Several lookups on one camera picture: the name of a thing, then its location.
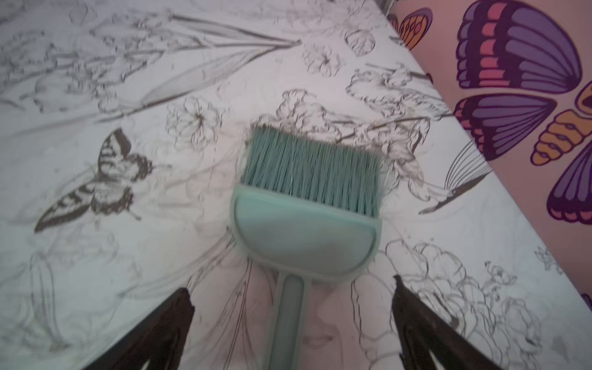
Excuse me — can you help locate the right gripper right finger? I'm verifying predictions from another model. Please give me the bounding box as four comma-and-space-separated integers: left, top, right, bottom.
392, 274, 499, 370

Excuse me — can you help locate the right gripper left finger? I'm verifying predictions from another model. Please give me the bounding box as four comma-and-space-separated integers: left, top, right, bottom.
86, 288, 195, 369

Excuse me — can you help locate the green hand brush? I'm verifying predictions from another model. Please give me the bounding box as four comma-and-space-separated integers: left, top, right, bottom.
230, 125, 385, 369

